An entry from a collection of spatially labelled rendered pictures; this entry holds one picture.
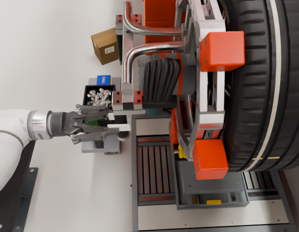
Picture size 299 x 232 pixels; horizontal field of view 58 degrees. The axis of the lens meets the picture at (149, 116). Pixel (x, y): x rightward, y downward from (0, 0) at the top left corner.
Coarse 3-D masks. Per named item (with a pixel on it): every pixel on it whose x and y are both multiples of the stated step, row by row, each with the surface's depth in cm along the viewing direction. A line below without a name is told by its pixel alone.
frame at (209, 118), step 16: (176, 0) 95; (192, 0) 69; (208, 0) 69; (176, 16) 98; (192, 16) 70; (208, 32) 62; (176, 112) 109; (208, 112) 65; (224, 112) 65; (192, 128) 105; (208, 128) 68; (192, 144) 77; (192, 160) 84
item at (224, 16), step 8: (224, 8) 70; (224, 16) 76; (208, 72) 97; (232, 72) 66; (208, 80) 98; (224, 80) 79; (232, 80) 66; (208, 88) 104; (224, 88) 79; (232, 88) 67; (208, 96) 98; (224, 96) 85; (208, 104) 99; (224, 104) 84; (224, 120) 81; (224, 128) 74
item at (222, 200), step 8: (176, 168) 146; (176, 176) 144; (176, 184) 139; (176, 192) 137; (232, 192) 135; (240, 192) 139; (176, 200) 138; (184, 200) 136; (192, 200) 133; (200, 200) 136; (208, 200) 133; (216, 200) 133; (224, 200) 136; (232, 200) 133; (240, 200) 136; (248, 200) 134; (176, 208) 139; (184, 208) 136; (192, 208) 137; (200, 208) 138; (208, 208) 139; (216, 208) 139
